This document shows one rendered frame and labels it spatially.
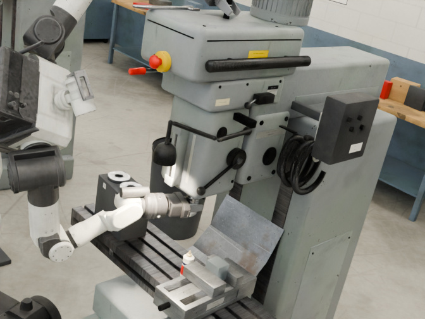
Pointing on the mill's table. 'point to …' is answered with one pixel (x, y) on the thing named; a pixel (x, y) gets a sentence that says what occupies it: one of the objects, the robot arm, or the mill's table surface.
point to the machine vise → (234, 280)
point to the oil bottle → (186, 261)
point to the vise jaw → (204, 279)
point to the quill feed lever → (233, 157)
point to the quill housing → (206, 147)
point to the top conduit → (231, 64)
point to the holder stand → (135, 230)
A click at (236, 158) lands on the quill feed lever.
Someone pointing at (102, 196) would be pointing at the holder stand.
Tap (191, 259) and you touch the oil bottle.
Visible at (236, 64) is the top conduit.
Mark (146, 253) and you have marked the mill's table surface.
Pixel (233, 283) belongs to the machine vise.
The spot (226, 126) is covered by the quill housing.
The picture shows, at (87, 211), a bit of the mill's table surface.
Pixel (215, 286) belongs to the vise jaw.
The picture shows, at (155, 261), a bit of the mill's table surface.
